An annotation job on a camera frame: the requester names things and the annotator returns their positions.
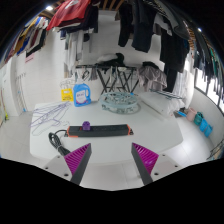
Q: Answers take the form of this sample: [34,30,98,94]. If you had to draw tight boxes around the black power strip cable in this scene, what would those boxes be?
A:
[48,129,72,157]

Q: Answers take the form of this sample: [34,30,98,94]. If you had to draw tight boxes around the row of colourful hanging clothes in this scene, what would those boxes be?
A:
[3,0,100,66]

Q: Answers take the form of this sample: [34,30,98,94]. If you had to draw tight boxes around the pink wall sign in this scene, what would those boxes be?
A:
[24,53,36,64]

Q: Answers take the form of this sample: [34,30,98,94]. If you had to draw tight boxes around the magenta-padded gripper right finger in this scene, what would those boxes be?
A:
[131,142,183,186]

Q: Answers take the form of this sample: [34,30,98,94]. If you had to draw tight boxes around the purple charger block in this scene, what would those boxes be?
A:
[81,120,92,131]

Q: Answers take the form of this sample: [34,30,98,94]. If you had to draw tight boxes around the black power strip orange ends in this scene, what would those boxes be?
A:
[64,124,134,138]

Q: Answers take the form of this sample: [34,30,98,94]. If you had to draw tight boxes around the yellow sign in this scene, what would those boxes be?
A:
[60,88,74,102]

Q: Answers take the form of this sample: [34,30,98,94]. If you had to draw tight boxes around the white pillow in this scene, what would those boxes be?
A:
[138,91,184,118]

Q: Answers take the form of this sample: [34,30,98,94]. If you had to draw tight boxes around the row of dark hanging clothes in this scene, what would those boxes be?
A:
[116,0,224,111]

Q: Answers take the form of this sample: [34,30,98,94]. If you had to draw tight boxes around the pile of wire clothes hangers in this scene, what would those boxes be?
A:
[29,100,73,136]

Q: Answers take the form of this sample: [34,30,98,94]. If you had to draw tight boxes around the round pale blue peg hanger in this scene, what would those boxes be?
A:
[99,91,140,115]

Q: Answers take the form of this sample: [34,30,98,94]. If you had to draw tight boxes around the blue detergent bottle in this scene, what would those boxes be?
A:
[72,83,92,108]

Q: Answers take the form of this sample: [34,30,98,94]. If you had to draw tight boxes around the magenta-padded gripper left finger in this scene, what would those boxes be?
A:
[43,143,93,186]

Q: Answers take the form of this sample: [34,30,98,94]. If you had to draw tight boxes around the grey garment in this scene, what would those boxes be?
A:
[138,61,168,93]

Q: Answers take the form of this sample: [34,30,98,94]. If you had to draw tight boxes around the window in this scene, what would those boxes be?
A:
[194,66,224,113]

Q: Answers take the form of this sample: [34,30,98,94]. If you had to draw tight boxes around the teal bucket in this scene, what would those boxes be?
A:
[194,111,205,126]

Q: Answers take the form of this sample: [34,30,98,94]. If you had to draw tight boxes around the black folding drying rack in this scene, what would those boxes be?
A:
[75,63,139,95]

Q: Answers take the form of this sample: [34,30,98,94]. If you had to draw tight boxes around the black and white clothes pile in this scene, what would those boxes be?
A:
[96,52,126,66]

